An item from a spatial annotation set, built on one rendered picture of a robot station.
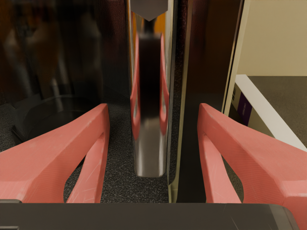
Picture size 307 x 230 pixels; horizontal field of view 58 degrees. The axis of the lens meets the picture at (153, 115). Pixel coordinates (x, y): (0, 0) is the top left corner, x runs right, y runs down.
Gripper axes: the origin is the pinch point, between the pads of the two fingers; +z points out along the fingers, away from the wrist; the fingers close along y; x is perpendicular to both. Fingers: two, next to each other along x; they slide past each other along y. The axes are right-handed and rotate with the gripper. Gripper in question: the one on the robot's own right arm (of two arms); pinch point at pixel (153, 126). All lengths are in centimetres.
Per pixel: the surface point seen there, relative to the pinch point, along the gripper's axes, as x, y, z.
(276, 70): 22, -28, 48
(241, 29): -2.5, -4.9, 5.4
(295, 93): 21, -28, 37
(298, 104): 21.0, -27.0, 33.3
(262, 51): 17, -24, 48
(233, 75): 0.3, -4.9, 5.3
